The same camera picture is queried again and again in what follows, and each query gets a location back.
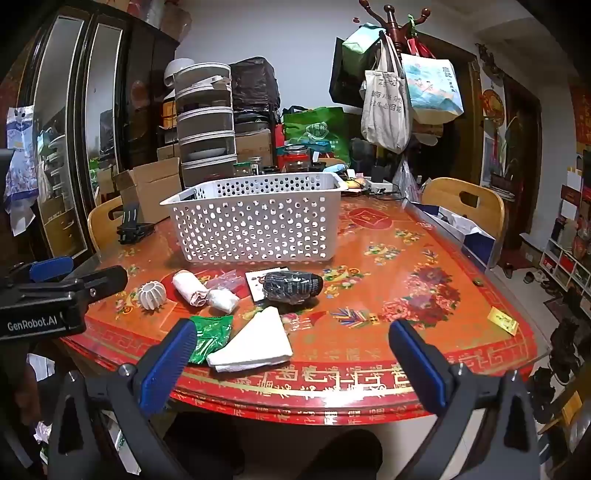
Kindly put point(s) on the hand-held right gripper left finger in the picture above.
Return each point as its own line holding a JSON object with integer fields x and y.
{"x": 171, "y": 364}

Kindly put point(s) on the round red door ornament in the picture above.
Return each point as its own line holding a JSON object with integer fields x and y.
{"x": 493, "y": 106}

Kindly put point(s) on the glass jar with red lid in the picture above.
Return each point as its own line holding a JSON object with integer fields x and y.
{"x": 295, "y": 159}

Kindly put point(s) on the white printed tote bag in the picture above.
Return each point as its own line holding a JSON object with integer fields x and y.
{"x": 431, "y": 90}

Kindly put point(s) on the green tote bag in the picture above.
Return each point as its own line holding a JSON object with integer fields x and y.
{"x": 318, "y": 131}

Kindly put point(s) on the clear plastic bag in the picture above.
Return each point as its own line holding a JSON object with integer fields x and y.
{"x": 405, "y": 180}

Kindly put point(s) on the dark mirrored wardrobe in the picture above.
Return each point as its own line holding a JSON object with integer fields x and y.
{"x": 138, "y": 92}

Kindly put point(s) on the clear packet with red contents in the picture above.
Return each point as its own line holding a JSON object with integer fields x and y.
{"x": 228, "y": 279}

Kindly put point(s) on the white bowl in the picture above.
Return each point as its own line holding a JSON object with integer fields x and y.
{"x": 178, "y": 69}

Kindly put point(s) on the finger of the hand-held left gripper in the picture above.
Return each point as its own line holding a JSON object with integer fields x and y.
{"x": 101, "y": 279}
{"x": 51, "y": 269}

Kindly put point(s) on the stacked grey storage trays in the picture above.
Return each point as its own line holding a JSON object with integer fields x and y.
{"x": 205, "y": 120}

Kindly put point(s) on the black plastic wrapped bundle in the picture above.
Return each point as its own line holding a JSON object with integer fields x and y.
{"x": 254, "y": 85}

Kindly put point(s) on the green plastic bag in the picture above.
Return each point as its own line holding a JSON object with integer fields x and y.
{"x": 212, "y": 337}

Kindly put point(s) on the open cardboard box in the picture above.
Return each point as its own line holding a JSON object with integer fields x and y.
{"x": 154, "y": 189}

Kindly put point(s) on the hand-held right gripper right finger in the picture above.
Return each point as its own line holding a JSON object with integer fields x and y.
{"x": 415, "y": 360}

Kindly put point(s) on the white shoe shelf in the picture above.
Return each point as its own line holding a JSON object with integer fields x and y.
{"x": 563, "y": 265}

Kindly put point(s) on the blue and white box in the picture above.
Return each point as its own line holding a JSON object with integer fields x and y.
{"x": 475, "y": 242}

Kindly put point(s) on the yellow card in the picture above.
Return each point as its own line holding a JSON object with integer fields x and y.
{"x": 504, "y": 321}

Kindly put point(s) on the wooden chair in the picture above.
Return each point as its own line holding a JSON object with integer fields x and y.
{"x": 443, "y": 198}
{"x": 99, "y": 226}

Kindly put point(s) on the blue and white printed bag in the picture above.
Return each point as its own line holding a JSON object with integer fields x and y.
{"x": 21, "y": 175}

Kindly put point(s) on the black bag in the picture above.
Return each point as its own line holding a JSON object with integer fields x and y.
{"x": 344, "y": 78}

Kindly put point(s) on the closed cardboard box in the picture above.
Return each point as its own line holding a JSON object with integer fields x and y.
{"x": 254, "y": 147}

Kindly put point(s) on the white power strip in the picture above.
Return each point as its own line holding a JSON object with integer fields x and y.
{"x": 379, "y": 186}

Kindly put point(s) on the beige canvas tote bag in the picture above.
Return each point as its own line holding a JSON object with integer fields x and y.
{"x": 385, "y": 110}

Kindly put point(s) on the wooden coat rack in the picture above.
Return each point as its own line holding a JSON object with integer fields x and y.
{"x": 392, "y": 18}

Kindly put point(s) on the white cloth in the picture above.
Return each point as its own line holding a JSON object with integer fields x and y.
{"x": 189, "y": 286}
{"x": 223, "y": 300}
{"x": 258, "y": 344}

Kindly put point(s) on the white perforated plastic basket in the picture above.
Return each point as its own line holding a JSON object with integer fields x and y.
{"x": 254, "y": 226}

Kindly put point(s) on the white ribbed ball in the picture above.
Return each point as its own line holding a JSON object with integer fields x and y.
{"x": 152, "y": 295}

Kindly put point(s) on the black socks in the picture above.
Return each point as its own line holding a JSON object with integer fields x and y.
{"x": 293, "y": 286}

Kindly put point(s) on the green paper bag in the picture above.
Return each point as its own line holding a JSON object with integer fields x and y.
{"x": 362, "y": 39}

